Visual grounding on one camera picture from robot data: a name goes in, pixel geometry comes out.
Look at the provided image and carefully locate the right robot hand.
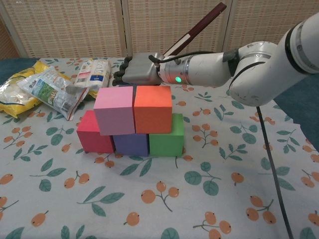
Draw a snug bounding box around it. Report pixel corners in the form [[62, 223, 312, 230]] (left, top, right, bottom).
[[111, 53, 167, 87]]

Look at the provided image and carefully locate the orange foam cube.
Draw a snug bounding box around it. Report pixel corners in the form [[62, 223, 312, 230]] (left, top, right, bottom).
[[134, 85, 173, 134]]

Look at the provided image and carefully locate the pink foam cube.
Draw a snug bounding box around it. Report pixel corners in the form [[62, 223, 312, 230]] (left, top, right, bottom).
[[93, 86, 136, 136]]

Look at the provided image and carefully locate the green foam cube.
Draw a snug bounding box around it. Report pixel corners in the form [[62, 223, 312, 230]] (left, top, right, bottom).
[[149, 113, 185, 157]]

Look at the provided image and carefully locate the red foam cube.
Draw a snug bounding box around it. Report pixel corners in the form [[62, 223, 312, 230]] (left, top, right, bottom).
[[76, 110, 116, 153]]

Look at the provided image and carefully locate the white carton box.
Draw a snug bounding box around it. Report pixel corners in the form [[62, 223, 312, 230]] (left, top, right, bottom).
[[73, 59, 112, 91]]

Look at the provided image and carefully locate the small yellow packet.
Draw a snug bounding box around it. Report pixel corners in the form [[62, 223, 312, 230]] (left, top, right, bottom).
[[86, 88, 100, 99]]

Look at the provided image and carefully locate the dark red closed fan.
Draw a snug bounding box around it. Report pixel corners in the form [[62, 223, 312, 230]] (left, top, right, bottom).
[[163, 1, 227, 57]]

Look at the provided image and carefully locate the purple foam cube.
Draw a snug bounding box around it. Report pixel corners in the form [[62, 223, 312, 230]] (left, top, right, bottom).
[[113, 134, 150, 157]]

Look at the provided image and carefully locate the woven folding screen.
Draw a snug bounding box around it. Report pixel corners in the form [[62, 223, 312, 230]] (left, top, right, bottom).
[[0, 0, 319, 60]]

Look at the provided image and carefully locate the white green snack bag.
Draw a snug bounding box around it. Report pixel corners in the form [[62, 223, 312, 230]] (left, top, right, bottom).
[[16, 66, 89, 121]]

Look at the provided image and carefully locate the yellow snack bag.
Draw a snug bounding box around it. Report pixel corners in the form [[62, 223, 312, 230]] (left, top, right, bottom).
[[0, 61, 53, 119]]

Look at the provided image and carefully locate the floral tablecloth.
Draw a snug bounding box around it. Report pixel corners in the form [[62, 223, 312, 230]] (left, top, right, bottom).
[[0, 56, 319, 239]]

